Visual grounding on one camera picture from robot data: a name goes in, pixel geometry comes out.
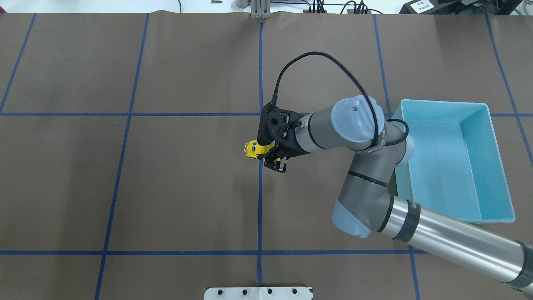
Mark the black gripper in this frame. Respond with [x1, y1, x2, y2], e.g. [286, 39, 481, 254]
[262, 138, 310, 173]

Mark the yellow beetle toy car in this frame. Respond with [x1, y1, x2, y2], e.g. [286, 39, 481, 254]
[244, 140, 265, 160]

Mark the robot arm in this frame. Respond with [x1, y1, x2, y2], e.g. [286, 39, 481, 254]
[258, 95, 532, 299]

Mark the light blue plastic bin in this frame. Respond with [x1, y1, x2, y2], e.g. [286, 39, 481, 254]
[393, 99, 516, 224]

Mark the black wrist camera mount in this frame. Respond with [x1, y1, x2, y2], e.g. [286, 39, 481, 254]
[257, 102, 304, 146]

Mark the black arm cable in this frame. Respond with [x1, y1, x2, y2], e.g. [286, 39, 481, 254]
[271, 52, 409, 147]

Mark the aluminium frame post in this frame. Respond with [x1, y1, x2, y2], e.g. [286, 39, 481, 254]
[249, 0, 271, 20]

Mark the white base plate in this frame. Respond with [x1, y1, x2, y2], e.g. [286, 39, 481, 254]
[203, 286, 314, 300]

